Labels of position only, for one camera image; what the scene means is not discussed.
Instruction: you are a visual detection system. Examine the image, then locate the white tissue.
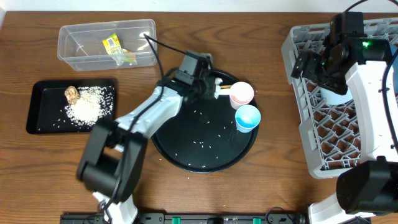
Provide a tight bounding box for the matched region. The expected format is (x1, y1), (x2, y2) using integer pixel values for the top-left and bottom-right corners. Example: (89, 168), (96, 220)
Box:
(215, 78), (223, 85)

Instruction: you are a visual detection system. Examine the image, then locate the white plastic spoon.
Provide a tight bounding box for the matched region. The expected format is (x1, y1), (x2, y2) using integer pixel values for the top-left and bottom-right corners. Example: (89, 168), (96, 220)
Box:
(219, 88), (230, 95)

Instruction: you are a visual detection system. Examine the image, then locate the pink cup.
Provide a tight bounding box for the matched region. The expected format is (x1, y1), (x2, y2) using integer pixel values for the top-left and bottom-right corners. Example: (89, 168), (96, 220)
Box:
(229, 82), (254, 110)

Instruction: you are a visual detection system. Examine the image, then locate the light blue small bowl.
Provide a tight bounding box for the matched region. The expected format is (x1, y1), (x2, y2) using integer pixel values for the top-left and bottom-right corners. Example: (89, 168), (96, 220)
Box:
(320, 88), (353, 105)

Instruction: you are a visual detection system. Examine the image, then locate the round black serving tray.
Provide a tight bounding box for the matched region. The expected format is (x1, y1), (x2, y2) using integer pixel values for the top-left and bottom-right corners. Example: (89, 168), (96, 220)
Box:
(150, 68), (260, 174)

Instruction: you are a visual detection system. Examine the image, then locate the light blue cup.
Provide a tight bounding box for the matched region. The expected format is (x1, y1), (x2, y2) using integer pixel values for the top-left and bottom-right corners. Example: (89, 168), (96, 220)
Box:
(234, 105), (261, 133)

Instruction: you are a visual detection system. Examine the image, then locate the yellow snack wrapper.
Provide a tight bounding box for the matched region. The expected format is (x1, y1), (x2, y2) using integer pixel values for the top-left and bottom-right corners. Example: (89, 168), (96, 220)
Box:
(102, 33), (137, 67)

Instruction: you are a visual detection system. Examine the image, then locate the pile of rice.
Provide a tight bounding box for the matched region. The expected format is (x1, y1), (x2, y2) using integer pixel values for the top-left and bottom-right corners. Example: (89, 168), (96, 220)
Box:
(61, 86), (115, 127)

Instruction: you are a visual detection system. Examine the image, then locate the brown food scrap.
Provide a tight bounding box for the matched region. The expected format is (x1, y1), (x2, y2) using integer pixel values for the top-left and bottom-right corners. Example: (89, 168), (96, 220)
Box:
(64, 86), (80, 105)

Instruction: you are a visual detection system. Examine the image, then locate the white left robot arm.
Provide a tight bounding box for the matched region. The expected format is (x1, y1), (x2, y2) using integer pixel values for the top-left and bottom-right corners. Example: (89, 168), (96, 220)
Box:
(76, 50), (222, 223)

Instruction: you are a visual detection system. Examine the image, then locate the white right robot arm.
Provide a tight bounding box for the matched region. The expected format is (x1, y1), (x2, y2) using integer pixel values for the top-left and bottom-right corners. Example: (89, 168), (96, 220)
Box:
(281, 12), (397, 223)

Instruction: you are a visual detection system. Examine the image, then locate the grey dishwasher rack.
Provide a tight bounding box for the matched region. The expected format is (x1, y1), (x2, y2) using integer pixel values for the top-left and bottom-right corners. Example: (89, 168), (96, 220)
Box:
(280, 17), (398, 180)

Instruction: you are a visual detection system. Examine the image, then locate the black rectangular waste tray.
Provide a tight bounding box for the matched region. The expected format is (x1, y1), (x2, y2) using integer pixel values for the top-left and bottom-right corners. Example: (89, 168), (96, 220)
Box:
(25, 78), (117, 134)

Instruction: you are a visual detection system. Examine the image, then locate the clear plastic bin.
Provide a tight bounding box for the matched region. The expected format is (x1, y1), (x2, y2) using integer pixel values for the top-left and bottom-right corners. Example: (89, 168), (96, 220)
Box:
(57, 19), (157, 72)

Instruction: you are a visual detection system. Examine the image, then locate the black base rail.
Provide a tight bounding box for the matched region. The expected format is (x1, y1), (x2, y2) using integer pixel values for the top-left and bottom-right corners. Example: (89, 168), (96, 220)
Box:
(59, 211), (309, 224)

